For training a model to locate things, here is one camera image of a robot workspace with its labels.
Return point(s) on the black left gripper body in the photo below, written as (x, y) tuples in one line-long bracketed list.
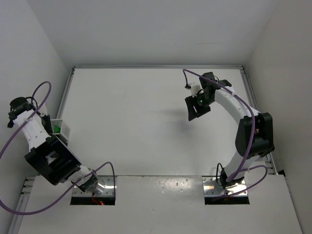
[(18, 109)]

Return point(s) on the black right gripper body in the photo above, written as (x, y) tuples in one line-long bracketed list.
[(195, 108)]

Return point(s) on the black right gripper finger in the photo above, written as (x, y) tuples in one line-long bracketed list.
[(191, 107), (200, 110)]

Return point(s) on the dark green 2x2 lego brick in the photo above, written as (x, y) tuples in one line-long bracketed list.
[(57, 129)]

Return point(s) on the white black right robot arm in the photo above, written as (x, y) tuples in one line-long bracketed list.
[(254, 137)]

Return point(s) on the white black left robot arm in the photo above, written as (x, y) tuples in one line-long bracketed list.
[(48, 154)]

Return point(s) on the white left slotted bin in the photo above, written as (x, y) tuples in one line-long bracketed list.
[(64, 135)]

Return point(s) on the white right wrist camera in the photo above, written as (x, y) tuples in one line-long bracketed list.
[(194, 88)]

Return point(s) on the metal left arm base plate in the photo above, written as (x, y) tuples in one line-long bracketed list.
[(105, 188)]

